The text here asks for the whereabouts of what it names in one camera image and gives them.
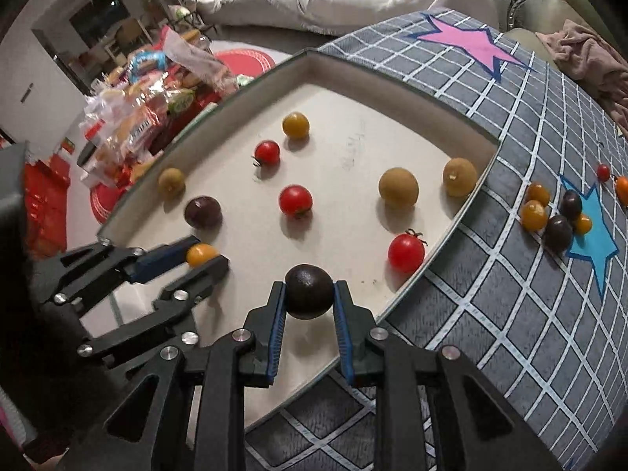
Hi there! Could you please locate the dark plum cluster top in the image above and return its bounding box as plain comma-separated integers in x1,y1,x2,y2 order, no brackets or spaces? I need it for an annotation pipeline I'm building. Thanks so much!
560,190,584,221

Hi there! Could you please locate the dark purple cherry tomato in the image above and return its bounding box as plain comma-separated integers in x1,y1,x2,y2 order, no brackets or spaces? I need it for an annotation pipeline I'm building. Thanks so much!
285,264,336,320

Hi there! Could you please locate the green ribbed sofa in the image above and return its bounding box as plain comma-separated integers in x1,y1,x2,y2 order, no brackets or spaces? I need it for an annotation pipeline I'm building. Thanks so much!
500,0,628,62

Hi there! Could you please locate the pink blanket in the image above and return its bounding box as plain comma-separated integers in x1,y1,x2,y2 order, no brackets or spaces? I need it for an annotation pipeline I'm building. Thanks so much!
535,18,628,134

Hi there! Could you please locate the grey checked star tablecloth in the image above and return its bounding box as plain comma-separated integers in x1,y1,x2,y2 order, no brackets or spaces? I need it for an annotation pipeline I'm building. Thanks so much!
243,10,628,471

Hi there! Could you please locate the small brown longan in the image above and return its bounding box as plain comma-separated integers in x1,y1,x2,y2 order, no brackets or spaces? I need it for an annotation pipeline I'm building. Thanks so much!
157,167,186,198

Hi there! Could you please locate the pile of snack packets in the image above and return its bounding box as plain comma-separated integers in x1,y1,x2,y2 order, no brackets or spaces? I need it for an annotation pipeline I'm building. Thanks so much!
78,27,257,190

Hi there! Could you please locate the red round mat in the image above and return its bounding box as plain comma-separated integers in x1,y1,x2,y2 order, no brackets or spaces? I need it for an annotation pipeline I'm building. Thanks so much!
213,49,276,78
89,179,129,225

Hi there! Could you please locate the large yellow cherry tomato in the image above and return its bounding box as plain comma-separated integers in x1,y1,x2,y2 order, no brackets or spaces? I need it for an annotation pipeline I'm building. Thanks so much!
282,112,311,139

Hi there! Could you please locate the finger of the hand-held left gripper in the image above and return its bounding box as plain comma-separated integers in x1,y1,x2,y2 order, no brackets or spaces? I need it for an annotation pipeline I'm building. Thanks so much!
43,234,201,306
76,255,230,371

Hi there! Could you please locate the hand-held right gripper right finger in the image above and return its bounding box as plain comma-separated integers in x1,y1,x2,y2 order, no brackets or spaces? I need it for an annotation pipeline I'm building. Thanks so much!
332,279,565,471

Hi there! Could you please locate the large brown longan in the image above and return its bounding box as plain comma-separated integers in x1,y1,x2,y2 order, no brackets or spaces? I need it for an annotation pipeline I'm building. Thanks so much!
378,167,420,209

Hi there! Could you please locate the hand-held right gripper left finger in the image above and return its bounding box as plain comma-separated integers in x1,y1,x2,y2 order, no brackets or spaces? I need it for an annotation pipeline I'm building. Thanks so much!
54,281,288,471

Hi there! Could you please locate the dark green cardboard box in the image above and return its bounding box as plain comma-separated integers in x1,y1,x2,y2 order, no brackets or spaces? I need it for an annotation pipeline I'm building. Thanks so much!
78,48,501,430

